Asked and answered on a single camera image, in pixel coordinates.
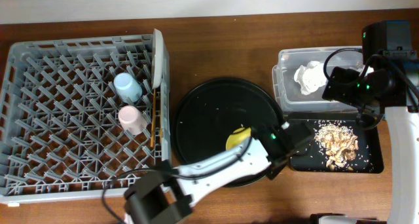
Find yellow bowl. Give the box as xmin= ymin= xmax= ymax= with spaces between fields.
xmin=225 ymin=128 xmax=251 ymax=151

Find food scraps pile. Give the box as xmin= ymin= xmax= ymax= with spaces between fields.
xmin=314 ymin=123 xmax=359 ymax=171

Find white tissue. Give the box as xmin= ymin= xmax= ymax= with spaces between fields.
xmin=293 ymin=61 xmax=327 ymax=96

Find white round plate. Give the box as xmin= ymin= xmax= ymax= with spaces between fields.
xmin=152 ymin=29 xmax=164 ymax=89

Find pink plastic cup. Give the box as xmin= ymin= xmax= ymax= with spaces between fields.
xmin=118 ymin=105 xmax=148 ymax=136

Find light blue plastic cup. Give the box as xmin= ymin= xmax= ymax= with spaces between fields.
xmin=113 ymin=73 xmax=142 ymax=103

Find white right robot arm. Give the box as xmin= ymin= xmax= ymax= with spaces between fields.
xmin=323 ymin=64 xmax=418 ymax=223

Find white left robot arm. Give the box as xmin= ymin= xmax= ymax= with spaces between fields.
xmin=123 ymin=122 xmax=314 ymax=223

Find grey dishwasher rack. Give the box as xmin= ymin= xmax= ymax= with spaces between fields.
xmin=1 ymin=33 xmax=172 ymax=204

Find black rectangular tray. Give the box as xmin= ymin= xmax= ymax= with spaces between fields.
xmin=287 ymin=113 xmax=384 ymax=174

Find clear plastic bin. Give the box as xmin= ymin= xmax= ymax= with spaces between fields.
xmin=272 ymin=47 xmax=357 ymax=113

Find round black tray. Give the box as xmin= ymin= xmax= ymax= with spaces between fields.
xmin=171 ymin=77 xmax=283 ymax=164

